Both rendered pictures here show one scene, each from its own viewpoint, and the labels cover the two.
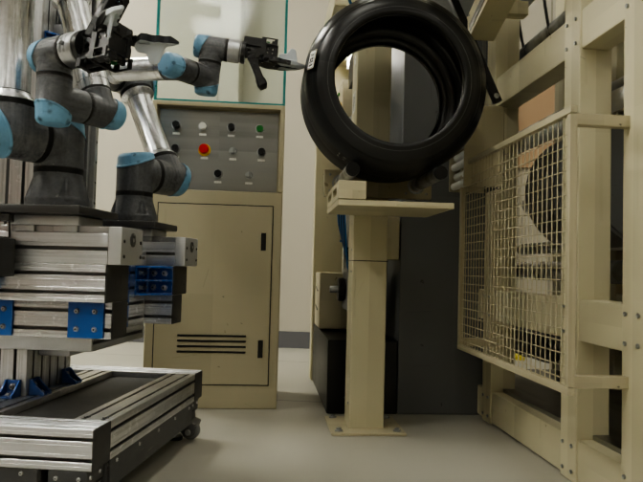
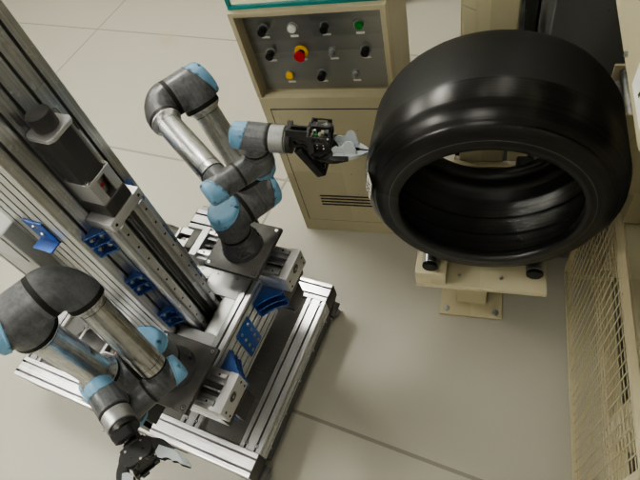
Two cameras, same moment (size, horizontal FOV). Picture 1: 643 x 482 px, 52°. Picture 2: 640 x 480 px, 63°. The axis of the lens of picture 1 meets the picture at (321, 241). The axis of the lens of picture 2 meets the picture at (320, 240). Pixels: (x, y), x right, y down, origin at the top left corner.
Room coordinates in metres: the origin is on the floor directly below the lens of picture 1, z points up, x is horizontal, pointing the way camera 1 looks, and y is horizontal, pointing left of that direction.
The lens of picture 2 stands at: (1.25, -0.28, 2.21)
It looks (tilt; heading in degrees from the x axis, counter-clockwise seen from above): 53 degrees down; 33
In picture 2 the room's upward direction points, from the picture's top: 19 degrees counter-clockwise
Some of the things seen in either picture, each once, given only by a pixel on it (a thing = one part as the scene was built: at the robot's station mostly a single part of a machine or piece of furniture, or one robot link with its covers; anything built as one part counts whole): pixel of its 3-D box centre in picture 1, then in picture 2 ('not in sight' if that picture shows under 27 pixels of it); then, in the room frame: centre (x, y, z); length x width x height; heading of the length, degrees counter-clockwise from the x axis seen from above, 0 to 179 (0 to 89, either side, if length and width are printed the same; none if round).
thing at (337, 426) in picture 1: (363, 424); (471, 290); (2.47, -0.17, 0.01); 0.27 x 0.27 x 0.02; 5
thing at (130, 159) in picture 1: (137, 171); (229, 217); (2.11, 0.60, 0.88); 0.13 x 0.12 x 0.14; 145
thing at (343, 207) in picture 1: (386, 208); (482, 239); (2.22, -0.22, 0.80); 0.37 x 0.36 x 0.02; 95
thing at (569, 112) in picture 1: (504, 252); (592, 339); (2.02, -0.56, 0.65); 0.90 x 0.02 x 0.70; 5
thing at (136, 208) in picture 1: (133, 208); (238, 238); (2.11, 0.61, 0.77); 0.15 x 0.15 x 0.10
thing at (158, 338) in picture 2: (57, 141); (148, 350); (1.61, 0.66, 0.88); 0.13 x 0.12 x 0.14; 149
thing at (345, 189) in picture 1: (345, 195); (436, 230); (2.21, -0.08, 0.84); 0.36 x 0.09 x 0.06; 5
